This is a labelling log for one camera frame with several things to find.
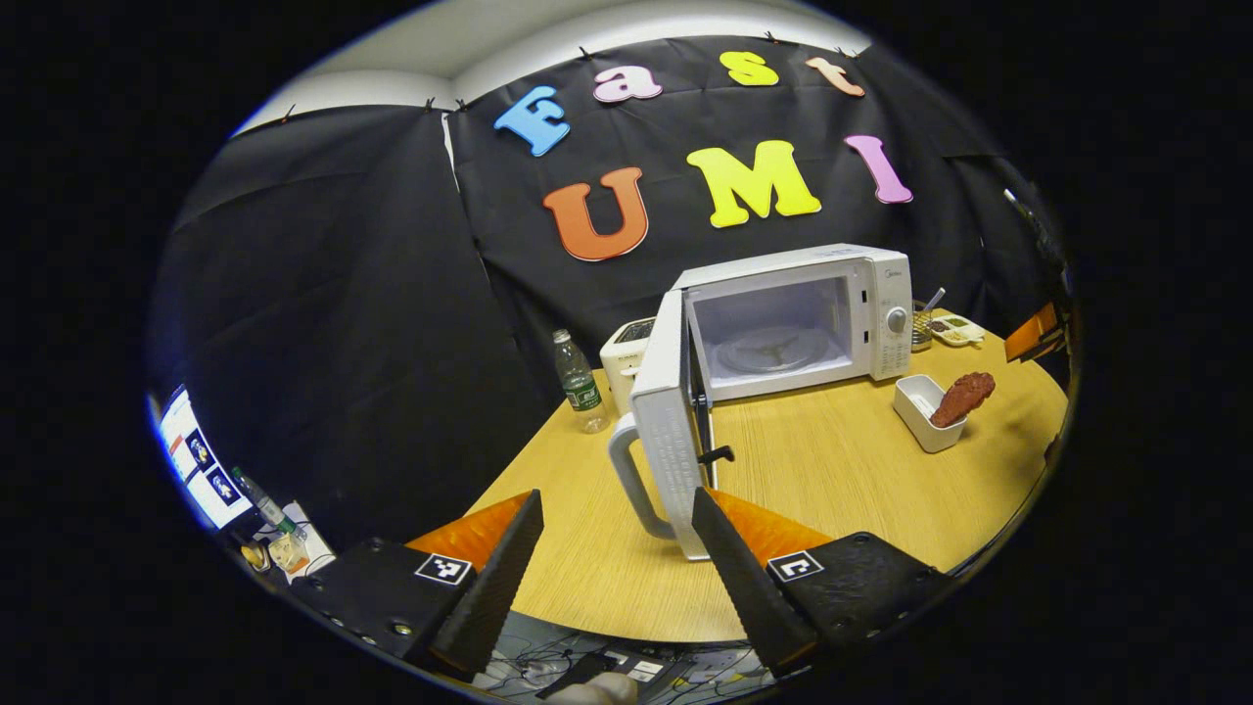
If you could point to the brown meat piece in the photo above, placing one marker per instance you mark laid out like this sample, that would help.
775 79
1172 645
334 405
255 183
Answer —
964 395

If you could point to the small round cup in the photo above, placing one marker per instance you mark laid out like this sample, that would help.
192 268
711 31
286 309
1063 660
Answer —
256 556

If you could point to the white microwave oven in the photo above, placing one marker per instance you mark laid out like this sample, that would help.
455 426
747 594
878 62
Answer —
793 262

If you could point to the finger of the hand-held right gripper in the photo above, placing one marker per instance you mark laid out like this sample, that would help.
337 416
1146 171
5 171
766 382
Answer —
1030 335

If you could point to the white side desk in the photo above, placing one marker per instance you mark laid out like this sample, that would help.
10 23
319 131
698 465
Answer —
313 558

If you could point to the small white food tray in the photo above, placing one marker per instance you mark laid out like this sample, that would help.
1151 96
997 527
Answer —
915 411

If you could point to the white toaster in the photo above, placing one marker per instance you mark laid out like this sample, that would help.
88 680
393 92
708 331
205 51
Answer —
622 362

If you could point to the small tan box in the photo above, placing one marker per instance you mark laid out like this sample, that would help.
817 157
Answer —
290 554

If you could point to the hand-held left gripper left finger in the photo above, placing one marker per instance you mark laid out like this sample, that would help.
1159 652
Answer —
504 578

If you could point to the green capped plastic bottle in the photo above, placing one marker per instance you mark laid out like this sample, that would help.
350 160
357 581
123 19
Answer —
264 504

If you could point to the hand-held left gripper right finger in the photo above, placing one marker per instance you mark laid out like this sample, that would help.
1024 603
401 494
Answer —
744 587

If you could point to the clear water bottle green label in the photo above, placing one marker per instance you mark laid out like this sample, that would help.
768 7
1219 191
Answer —
580 387

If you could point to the computer monitor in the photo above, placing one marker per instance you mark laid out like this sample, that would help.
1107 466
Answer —
196 460

